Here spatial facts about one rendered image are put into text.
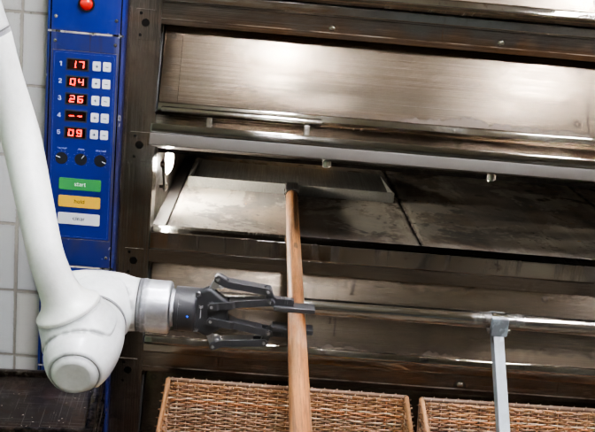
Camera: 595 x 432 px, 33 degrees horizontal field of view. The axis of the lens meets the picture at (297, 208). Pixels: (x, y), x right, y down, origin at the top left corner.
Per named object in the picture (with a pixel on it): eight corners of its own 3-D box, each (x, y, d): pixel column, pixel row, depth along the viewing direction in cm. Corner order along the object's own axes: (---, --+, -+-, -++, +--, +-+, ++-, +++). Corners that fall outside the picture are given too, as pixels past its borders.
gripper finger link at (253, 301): (210, 304, 172) (209, 297, 172) (275, 299, 172) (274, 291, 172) (208, 312, 168) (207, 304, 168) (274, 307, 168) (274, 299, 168)
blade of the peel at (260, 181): (393, 203, 270) (394, 193, 269) (187, 186, 268) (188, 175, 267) (381, 175, 305) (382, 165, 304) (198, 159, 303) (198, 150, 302)
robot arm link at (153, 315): (142, 320, 176) (176, 323, 176) (134, 340, 167) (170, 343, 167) (144, 271, 173) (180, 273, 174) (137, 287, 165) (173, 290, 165)
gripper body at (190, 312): (177, 276, 173) (231, 281, 173) (173, 323, 175) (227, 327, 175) (173, 290, 166) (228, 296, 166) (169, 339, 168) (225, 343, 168)
